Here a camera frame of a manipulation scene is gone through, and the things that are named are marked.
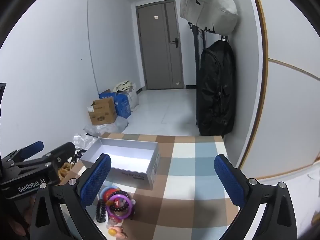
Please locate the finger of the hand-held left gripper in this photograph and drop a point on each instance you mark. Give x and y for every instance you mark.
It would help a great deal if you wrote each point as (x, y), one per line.
(32, 149)
(60, 153)

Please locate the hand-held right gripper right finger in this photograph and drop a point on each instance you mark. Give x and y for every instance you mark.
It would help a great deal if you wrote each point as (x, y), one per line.
(228, 180)

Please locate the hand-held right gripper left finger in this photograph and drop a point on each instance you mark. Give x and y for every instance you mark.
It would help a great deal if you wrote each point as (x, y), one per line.
(96, 180)

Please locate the grey cardboard box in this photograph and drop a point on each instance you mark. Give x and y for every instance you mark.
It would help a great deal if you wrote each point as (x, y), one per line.
(125, 150)

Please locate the red charm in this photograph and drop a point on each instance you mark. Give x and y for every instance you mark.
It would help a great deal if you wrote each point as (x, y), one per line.
(112, 221)

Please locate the person's left hand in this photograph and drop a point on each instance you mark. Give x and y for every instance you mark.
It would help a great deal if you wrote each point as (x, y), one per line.
(17, 226)

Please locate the silver plastic bag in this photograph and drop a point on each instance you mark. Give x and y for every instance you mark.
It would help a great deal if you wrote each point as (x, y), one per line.
(85, 141)

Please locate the checked tablecloth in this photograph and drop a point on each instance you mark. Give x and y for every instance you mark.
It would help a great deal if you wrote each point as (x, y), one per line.
(190, 170)

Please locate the grey plastic mailer bag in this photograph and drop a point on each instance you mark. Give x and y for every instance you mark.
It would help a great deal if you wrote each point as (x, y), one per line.
(107, 127)

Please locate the brown cardboard box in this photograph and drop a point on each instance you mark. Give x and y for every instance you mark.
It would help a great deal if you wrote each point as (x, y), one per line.
(102, 112)

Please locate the blue cardboard box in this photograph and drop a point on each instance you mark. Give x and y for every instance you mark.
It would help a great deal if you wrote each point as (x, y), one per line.
(123, 106)

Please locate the white plastic bag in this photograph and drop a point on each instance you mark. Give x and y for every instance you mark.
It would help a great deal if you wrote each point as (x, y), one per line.
(133, 97)

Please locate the black backpack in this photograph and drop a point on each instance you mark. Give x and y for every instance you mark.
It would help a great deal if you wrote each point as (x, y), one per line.
(216, 90)

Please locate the cream cloth bag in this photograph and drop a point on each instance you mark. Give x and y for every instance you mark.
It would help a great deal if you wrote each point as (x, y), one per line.
(122, 86)

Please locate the grey door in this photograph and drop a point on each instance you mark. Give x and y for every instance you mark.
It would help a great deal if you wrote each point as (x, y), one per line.
(155, 55)

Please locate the black metal rack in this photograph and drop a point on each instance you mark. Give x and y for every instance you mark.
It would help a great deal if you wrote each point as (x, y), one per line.
(194, 45)

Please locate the beige canvas tote bag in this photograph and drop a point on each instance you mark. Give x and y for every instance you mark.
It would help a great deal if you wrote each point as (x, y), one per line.
(210, 7)

